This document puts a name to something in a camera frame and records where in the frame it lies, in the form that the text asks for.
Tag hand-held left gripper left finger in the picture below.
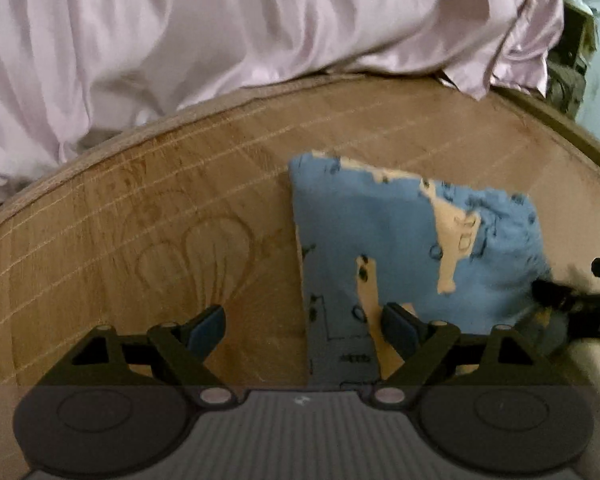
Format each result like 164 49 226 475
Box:
69 305 238 406

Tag dark olive bag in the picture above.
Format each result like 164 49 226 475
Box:
544 0 600 123

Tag pink satin blanket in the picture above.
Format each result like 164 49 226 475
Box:
0 0 566 266

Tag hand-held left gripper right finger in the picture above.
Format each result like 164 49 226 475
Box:
372 302 540 407

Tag blue printed pants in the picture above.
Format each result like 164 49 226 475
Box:
287 150 573 391

